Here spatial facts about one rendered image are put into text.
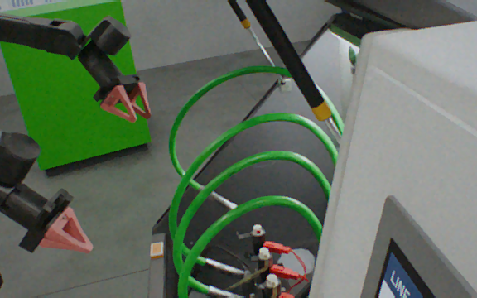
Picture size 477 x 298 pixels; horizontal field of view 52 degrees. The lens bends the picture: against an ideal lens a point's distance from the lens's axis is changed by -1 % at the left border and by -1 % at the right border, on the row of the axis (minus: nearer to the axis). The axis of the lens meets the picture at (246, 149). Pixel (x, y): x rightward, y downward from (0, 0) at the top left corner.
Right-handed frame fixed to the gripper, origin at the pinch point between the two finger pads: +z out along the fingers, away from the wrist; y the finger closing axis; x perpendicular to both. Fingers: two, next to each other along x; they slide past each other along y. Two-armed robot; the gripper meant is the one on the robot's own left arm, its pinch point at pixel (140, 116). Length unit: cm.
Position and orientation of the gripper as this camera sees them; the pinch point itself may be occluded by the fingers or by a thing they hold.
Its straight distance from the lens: 109.1
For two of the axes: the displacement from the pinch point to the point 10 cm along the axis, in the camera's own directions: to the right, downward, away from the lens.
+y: 4.6, -2.0, 8.7
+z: 6.4, 7.5, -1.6
